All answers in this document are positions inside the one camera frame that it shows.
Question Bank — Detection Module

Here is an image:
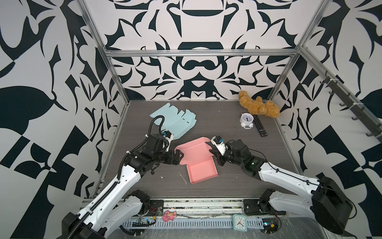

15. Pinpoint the teal square clock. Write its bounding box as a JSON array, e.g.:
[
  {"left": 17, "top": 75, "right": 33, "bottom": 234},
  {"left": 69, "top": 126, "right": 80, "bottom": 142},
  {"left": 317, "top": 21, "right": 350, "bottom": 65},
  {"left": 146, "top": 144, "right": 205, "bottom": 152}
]
[{"left": 232, "top": 214, "right": 247, "bottom": 232}]

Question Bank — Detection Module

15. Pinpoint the small circuit board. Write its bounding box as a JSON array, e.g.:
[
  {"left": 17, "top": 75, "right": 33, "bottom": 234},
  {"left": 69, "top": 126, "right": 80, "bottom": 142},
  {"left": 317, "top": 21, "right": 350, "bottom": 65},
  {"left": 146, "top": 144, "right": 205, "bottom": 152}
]
[
  {"left": 131, "top": 217, "right": 156, "bottom": 227},
  {"left": 261, "top": 217, "right": 282, "bottom": 235}
]

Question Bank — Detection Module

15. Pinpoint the brown teddy bear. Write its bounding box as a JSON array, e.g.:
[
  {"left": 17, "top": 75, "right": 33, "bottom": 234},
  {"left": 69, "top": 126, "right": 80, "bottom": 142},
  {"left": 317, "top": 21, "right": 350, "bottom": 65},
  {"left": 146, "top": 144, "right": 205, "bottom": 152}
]
[{"left": 238, "top": 91, "right": 280, "bottom": 118}]

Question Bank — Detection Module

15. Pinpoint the light blue flat paper box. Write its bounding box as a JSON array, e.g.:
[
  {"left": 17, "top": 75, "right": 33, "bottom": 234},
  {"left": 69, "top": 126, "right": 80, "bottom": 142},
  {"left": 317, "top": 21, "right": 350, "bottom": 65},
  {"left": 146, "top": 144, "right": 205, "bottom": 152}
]
[{"left": 150, "top": 103, "right": 197, "bottom": 140}]

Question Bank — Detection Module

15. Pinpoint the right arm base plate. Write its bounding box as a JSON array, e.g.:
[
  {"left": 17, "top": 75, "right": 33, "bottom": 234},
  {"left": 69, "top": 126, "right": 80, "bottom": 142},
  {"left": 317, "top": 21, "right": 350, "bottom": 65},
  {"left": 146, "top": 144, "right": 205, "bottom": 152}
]
[{"left": 243, "top": 199, "right": 287, "bottom": 216}]

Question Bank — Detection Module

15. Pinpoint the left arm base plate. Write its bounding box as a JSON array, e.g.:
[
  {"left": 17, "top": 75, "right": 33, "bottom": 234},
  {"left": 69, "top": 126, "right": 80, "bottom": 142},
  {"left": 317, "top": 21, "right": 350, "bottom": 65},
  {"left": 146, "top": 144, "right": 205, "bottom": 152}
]
[{"left": 135, "top": 200, "right": 164, "bottom": 216}]

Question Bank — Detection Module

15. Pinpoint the pink small toy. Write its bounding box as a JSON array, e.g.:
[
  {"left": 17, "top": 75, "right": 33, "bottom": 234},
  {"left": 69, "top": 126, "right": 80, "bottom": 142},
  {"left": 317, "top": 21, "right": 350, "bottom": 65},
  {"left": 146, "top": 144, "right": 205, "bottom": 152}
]
[{"left": 162, "top": 210, "right": 177, "bottom": 222}]

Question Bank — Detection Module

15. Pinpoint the black remote control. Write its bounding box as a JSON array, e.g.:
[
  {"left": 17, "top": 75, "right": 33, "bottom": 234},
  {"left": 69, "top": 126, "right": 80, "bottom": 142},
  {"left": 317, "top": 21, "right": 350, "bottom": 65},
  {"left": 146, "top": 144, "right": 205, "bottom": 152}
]
[{"left": 253, "top": 115, "right": 268, "bottom": 137}]

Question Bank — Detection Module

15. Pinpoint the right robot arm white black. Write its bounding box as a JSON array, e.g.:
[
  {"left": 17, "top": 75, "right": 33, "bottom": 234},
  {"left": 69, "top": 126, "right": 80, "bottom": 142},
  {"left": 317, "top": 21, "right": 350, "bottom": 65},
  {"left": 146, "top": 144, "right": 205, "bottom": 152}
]
[{"left": 207, "top": 136, "right": 355, "bottom": 235}]

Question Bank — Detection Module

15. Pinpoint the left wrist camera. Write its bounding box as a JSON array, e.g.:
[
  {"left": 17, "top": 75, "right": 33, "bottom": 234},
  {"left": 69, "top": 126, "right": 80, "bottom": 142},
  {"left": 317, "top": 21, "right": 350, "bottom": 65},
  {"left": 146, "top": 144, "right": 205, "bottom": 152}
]
[{"left": 163, "top": 130, "right": 174, "bottom": 152}]

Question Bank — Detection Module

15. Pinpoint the white alarm clock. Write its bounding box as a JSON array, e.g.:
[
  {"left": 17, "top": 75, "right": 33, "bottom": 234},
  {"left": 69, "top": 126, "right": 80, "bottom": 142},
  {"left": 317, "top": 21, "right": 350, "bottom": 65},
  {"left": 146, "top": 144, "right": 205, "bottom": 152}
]
[{"left": 239, "top": 113, "right": 254, "bottom": 129}]

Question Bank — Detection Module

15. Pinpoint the small circuit board left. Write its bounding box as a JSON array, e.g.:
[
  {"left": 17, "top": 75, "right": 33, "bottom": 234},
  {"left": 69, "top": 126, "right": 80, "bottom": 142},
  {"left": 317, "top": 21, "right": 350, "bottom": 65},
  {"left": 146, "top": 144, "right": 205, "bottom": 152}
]
[{"left": 131, "top": 217, "right": 156, "bottom": 227}]

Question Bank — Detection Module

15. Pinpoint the small circuit board right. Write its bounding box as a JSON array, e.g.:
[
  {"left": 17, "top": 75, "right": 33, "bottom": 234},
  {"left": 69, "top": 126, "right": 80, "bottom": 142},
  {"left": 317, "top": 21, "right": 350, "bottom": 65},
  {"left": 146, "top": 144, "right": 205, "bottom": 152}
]
[{"left": 261, "top": 217, "right": 282, "bottom": 235}]

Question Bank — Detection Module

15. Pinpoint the pink paper box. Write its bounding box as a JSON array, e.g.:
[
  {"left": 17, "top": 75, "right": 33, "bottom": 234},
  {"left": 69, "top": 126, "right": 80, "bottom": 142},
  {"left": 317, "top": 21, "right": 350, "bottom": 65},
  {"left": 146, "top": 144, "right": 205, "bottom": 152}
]
[{"left": 175, "top": 137, "right": 218, "bottom": 184}]

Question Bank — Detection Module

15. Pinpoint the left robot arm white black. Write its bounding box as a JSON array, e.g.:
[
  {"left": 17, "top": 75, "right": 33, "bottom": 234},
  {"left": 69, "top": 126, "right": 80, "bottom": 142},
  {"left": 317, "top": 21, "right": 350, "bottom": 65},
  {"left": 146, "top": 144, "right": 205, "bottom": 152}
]
[{"left": 60, "top": 130, "right": 184, "bottom": 239}]

